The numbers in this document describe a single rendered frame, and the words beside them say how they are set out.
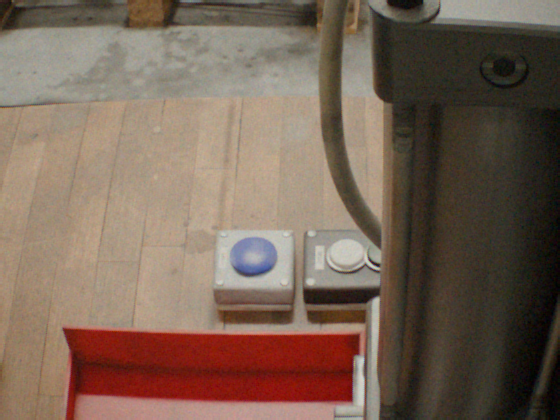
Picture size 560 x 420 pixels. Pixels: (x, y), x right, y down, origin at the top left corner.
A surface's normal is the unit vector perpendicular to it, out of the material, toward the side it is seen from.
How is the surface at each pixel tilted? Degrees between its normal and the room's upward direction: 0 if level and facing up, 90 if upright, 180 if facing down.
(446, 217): 90
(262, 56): 0
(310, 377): 0
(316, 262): 0
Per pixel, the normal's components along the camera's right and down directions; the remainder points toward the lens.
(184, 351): -0.04, 0.73
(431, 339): -0.51, 0.65
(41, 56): -0.04, -0.68
